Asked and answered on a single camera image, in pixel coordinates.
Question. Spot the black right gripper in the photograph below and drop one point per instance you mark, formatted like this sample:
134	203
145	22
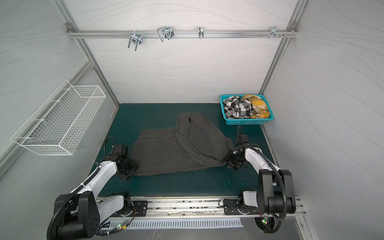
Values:
232	159

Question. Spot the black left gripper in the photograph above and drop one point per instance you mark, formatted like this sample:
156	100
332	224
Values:
134	165

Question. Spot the dark grey striped shirt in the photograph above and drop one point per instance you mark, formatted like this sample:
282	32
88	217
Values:
195	143

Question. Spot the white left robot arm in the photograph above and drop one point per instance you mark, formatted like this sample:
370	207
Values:
78	215

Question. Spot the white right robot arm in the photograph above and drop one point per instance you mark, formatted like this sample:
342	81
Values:
275	194

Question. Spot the teal plastic basket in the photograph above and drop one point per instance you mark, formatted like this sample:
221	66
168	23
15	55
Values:
232	122

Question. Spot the black white checked shirt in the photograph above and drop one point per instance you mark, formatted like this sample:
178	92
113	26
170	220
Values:
235	107

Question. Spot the yellow plaid shirt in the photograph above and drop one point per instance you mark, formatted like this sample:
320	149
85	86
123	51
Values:
260	109

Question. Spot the black round fan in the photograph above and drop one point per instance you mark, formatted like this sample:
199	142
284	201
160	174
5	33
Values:
268	225

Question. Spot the metal hook clamp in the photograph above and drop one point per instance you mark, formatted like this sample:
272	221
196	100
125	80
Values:
135	40

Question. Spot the metal u-bolt clamp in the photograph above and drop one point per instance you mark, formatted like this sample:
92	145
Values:
165	33

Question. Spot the aluminium top crossbar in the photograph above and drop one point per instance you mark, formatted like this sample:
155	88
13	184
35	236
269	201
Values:
179	34

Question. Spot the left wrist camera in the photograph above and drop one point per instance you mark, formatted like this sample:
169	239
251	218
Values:
120	150

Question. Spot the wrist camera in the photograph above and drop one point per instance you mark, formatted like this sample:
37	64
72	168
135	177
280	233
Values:
120	150
243	140

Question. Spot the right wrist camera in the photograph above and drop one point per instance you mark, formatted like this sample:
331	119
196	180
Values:
243	140

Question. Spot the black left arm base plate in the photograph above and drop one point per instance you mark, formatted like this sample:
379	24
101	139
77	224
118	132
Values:
138	209

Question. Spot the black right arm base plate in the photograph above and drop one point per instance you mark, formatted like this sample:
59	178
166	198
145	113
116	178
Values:
233	207

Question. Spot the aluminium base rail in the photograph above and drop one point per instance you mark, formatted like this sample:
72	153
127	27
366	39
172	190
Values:
184	207

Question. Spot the white slotted cable duct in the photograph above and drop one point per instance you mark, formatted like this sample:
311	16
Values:
198	223

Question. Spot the white wire basket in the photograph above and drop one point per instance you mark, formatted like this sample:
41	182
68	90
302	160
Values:
58	125

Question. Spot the metal bracket with bolts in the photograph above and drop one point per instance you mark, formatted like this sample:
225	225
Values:
274	33

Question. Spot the small metal ring clamp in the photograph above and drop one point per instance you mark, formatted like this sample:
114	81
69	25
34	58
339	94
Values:
201	32

